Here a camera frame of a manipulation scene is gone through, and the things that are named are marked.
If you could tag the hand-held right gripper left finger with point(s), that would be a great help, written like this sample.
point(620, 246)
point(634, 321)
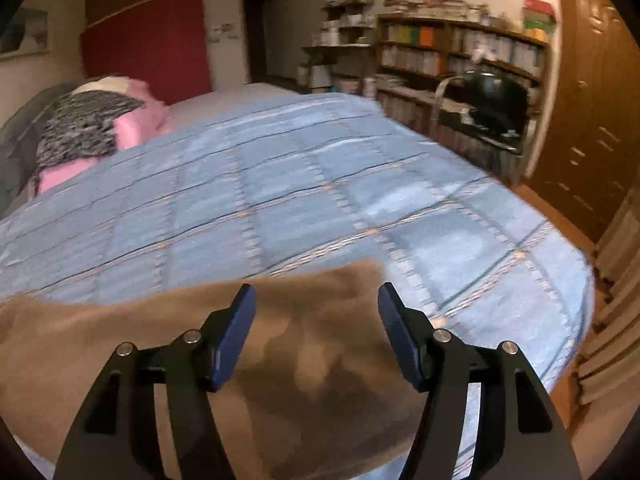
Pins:
point(235, 330)

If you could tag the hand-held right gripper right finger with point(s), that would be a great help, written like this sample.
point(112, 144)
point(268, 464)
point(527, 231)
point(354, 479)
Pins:
point(400, 335)

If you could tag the brown fleece towel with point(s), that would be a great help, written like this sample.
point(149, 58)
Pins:
point(310, 320)

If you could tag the blue checked blanket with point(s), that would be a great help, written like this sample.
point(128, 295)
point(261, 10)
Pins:
point(300, 185)

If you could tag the pink pillow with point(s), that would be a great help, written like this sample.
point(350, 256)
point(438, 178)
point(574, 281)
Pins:
point(145, 120)

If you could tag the leopard print cloth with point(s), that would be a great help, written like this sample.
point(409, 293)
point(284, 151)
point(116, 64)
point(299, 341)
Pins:
point(80, 125)

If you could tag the black chair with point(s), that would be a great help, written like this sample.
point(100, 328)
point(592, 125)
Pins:
point(495, 95)

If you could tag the white pillow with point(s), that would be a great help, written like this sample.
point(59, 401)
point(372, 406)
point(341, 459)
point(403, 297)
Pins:
point(107, 82)

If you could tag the wooden bookshelf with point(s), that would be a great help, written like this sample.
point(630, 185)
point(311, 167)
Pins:
point(415, 55)

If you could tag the grey pillow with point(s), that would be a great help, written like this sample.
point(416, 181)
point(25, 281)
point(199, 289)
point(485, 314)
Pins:
point(15, 150)

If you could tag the small wooden shelf rack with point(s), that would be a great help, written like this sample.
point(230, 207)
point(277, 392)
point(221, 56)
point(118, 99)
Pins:
point(345, 55)

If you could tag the wooden wardrobe door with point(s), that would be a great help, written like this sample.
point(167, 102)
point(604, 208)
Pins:
point(580, 110)

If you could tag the dark wooden door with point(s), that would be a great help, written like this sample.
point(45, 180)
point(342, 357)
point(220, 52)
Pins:
point(257, 35)

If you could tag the red headboard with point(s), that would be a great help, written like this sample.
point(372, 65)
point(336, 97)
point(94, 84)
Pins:
point(150, 45)

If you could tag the row of books on bookshelf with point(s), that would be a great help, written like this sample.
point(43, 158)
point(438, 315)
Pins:
point(430, 7)

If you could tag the stack of coloured boxes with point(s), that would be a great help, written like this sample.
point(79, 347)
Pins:
point(540, 20)

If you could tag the framed wall picture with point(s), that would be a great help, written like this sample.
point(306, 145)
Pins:
point(25, 32)

